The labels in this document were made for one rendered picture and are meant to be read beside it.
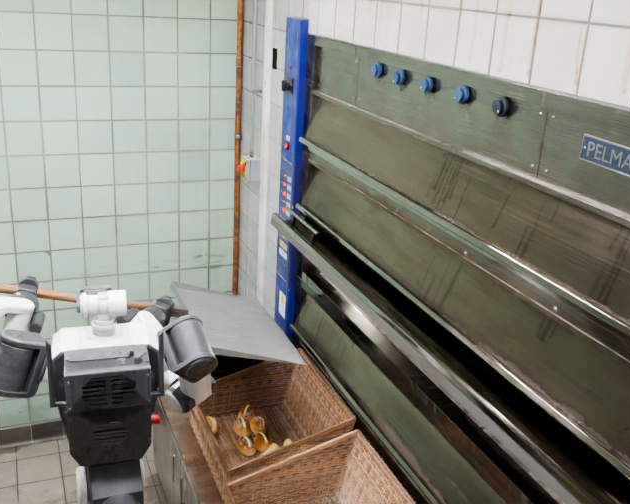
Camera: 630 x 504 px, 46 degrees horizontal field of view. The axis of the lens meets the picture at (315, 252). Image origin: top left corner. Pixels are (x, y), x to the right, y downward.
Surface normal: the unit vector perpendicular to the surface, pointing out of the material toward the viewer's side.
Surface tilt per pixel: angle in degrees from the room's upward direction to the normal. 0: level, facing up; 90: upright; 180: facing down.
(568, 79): 90
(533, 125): 90
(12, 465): 0
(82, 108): 90
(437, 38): 90
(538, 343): 70
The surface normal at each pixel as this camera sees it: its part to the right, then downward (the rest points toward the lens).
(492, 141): -0.92, 0.08
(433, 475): -0.85, -0.25
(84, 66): 0.38, 0.34
